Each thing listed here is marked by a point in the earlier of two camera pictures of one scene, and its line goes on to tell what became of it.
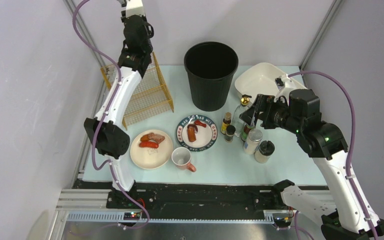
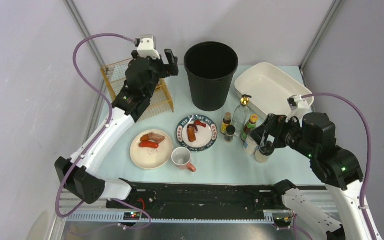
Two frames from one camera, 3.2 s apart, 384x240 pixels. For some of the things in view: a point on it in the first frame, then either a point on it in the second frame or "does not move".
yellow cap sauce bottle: x=244 y=134 does not move
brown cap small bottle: x=226 y=122 does not move
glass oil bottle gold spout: x=238 y=124 does not move
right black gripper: x=262 y=108 -> x=271 y=129
